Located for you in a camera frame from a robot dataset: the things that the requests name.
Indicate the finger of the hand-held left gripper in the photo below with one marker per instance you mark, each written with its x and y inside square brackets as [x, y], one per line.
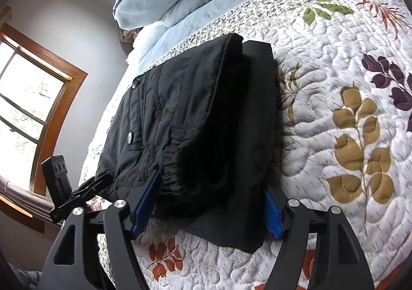
[91, 185]

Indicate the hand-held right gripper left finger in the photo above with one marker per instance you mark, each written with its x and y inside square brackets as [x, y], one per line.
[149, 193]

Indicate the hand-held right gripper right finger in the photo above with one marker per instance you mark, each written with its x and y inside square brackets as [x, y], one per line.
[273, 216]

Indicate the black pants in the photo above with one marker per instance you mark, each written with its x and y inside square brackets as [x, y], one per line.
[199, 116]

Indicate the wooden framed window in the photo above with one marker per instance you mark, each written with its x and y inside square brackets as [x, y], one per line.
[29, 100]

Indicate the grey fabric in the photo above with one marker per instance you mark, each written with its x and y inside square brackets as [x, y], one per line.
[27, 278]

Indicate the floral quilted bedspread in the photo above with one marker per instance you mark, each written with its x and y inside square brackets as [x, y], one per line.
[322, 83]

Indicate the pink crumpled cloth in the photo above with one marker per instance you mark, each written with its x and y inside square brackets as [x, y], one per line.
[130, 36]

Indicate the light blue bed sheet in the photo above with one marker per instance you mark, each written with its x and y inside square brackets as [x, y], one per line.
[180, 35]

